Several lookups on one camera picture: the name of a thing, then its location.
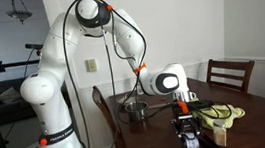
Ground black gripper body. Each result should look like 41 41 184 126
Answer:
175 111 198 134

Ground glass spice jar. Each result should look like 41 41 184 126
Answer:
210 118 230 148

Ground light green waffle cloth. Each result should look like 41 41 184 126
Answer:
191 101 247 133

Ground glass pot lid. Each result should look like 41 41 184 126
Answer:
115 93 138 107

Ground dark wooden slat chair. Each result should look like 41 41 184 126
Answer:
203 53 259 99

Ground dark wooden round-back chair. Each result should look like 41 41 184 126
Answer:
90 81 129 148

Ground dark couch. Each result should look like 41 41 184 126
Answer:
0 75 41 126

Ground grey couch pillow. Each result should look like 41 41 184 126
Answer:
0 85 23 105

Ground hanging ceiling lamp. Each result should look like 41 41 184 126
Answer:
4 0 34 27

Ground steel pot with handle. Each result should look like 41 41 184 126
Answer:
124 96 180 124

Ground wide orange cable strap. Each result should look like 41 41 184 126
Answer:
131 62 148 75

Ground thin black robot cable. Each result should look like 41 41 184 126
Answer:
100 7 233 133

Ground beige wall switch plate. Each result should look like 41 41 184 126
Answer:
85 58 99 73

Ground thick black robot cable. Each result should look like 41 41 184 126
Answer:
58 0 160 148

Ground black camera boom stand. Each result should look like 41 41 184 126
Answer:
0 40 56 148

